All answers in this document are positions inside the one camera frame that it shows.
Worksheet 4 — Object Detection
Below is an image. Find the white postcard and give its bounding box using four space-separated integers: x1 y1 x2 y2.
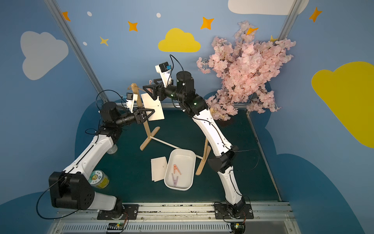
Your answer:
151 157 168 176
141 93 165 121
152 175 165 182

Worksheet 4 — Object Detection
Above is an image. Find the salmon clothespin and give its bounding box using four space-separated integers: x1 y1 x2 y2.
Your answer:
173 164 182 175

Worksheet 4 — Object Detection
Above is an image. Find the purple clothespin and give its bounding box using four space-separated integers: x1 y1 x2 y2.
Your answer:
172 175 179 187

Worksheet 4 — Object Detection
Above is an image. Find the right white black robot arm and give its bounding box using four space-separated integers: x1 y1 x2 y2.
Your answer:
143 62 252 217

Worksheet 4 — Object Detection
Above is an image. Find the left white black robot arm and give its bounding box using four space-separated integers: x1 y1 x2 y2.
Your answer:
47 94 155 218

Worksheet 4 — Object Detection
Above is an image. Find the clear plastic cup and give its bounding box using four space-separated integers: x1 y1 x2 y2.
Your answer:
107 144 118 155

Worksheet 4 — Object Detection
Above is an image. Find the white plastic tray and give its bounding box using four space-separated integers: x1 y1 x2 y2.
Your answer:
164 149 196 191

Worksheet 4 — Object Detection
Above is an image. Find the pink cherry blossom tree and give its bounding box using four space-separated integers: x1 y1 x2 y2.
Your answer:
196 20 296 121

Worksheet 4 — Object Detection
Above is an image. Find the left small circuit board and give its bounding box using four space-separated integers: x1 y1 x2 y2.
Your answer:
106 222 125 234

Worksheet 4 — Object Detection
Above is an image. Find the small circuit board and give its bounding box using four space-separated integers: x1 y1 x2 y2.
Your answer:
230 223 245 234
106 222 125 234

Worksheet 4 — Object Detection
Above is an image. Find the right small circuit board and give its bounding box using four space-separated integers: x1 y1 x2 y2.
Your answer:
230 223 245 234

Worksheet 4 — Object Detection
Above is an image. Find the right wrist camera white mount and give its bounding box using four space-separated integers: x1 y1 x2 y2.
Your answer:
155 62 172 88

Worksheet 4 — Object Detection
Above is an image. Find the wooden drying rack frame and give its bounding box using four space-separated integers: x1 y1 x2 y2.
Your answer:
128 83 211 176

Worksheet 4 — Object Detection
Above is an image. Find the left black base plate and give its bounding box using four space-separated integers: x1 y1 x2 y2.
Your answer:
97 204 139 220

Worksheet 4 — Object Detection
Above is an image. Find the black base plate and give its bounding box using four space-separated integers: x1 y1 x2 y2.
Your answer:
97 204 139 220
213 202 254 220

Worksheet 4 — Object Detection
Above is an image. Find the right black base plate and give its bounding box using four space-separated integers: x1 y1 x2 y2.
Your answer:
213 202 254 220

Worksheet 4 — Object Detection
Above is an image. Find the left aluminium corner post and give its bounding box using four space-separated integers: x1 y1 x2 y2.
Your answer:
44 0 109 102

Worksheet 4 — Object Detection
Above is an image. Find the aluminium corner post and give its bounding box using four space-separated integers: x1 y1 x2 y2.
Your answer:
278 0 302 41
44 0 109 102

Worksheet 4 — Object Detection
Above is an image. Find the right aluminium corner post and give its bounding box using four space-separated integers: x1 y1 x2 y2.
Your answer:
278 0 302 41

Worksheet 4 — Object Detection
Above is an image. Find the aluminium mounting rail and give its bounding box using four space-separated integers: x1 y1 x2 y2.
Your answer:
48 202 301 234

